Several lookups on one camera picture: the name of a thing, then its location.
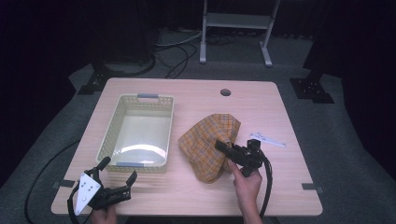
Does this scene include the long black floor cable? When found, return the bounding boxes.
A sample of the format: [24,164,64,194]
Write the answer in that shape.
[23,140,81,224]

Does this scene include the person's left hand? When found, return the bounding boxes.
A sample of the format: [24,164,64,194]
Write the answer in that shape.
[90,205,118,224]

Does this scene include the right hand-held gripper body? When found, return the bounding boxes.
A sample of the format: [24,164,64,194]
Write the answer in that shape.
[228,132,287,178]

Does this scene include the person's right hand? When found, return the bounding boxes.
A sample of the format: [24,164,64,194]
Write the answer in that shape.
[231,159,264,208]

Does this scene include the black tape strip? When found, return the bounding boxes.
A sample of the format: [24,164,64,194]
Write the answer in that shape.
[301,182,324,193]

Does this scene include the right hand-held gripper black cable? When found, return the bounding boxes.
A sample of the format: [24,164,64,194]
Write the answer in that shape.
[259,157,274,219]

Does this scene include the cream perforated plastic basket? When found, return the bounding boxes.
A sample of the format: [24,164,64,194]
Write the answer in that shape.
[94,91,175,173]

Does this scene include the white metal stand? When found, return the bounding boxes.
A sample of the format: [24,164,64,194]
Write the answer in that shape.
[199,0,282,68]

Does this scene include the left hand-held gripper black cable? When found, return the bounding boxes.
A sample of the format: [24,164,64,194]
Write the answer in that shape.
[66,181,94,224]

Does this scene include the white floor cable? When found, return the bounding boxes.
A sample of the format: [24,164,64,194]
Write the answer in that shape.
[154,30,204,49]

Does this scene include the orange plaid cloth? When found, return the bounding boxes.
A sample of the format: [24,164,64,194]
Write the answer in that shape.
[177,113,242,185]

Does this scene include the tangled black floor cables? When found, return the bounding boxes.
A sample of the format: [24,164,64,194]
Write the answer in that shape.
[153,34,237,79]

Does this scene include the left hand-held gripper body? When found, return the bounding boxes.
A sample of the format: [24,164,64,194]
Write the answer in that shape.
[74,167,132,217]

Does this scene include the hand-held gripper black cable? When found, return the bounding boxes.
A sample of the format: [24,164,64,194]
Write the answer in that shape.
[66,181,94,224]
[259,157,274,219]

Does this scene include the black stand base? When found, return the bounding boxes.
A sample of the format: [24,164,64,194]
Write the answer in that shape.
[77,60,125,96]
[289,69,335,105]

